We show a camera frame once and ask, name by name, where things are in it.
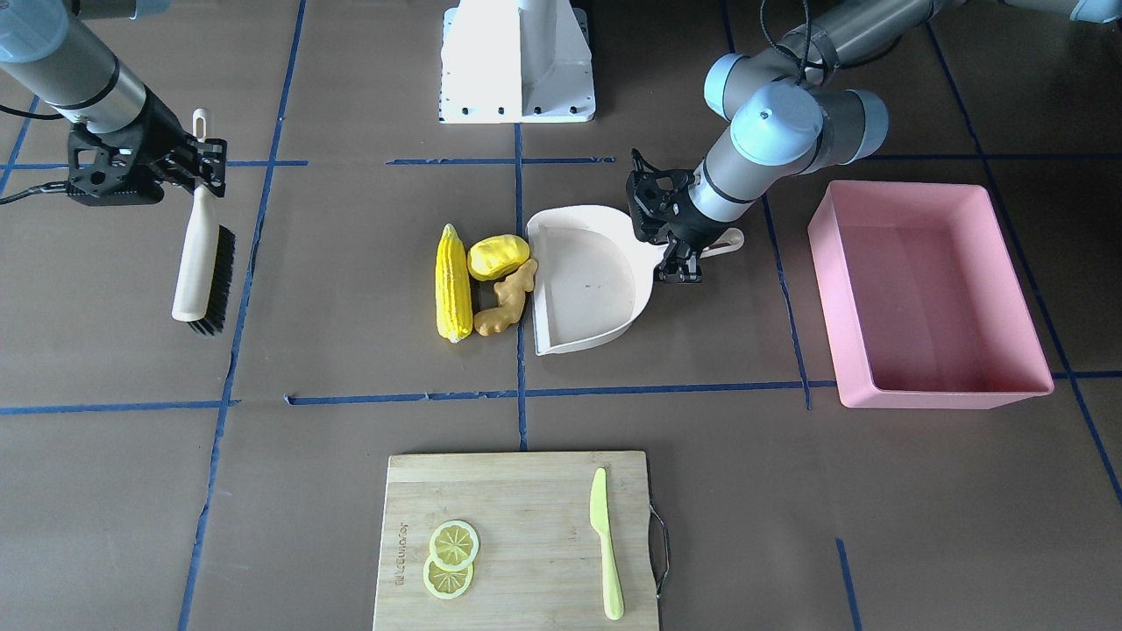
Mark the bamboo cutting board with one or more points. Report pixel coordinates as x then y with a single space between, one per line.
539 560

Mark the tan toy ginger root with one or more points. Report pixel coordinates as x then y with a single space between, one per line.
511 294

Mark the cream hand brush black bristles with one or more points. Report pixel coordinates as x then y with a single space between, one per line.
205 272

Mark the lemon slice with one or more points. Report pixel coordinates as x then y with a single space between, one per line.
446 584
454 545

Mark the cream plastic dustpan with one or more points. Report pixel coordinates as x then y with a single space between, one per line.
594 278

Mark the green plastic knife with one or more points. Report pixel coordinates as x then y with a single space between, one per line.
611 593

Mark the yellow toy corn cob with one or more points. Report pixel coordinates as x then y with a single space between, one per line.
452 288

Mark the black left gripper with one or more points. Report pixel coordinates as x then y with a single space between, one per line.
690 224

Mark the upper lemon slice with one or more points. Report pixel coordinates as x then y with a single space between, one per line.
454 545

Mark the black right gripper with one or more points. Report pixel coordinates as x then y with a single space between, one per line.
159 130

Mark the lower lemon slice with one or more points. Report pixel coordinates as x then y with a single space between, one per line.
446 584

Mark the pink plastic bin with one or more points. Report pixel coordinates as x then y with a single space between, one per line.
921 302

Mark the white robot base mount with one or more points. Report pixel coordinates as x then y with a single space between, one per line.
516 62

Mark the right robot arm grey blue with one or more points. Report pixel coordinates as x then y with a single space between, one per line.
48 47

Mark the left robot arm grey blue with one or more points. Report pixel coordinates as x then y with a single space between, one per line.
782 120

